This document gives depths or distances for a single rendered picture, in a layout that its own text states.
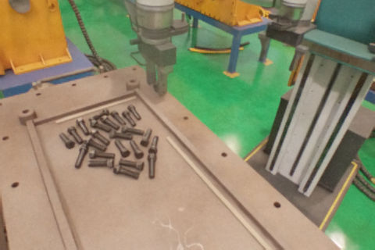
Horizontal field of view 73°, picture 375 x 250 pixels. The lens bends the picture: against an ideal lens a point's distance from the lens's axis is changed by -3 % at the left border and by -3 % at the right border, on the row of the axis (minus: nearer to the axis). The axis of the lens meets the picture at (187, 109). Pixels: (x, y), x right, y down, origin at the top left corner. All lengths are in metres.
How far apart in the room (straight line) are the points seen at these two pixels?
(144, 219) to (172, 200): 0.06
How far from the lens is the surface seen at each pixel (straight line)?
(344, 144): 1.86
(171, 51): 0.67
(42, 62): 2.72
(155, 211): 0.51
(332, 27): 1.42
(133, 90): 0.77
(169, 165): 0.57
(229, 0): 3.59
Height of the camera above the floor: 1.79
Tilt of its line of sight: 37 degrees down
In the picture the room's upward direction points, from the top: 4 degrees clockwise
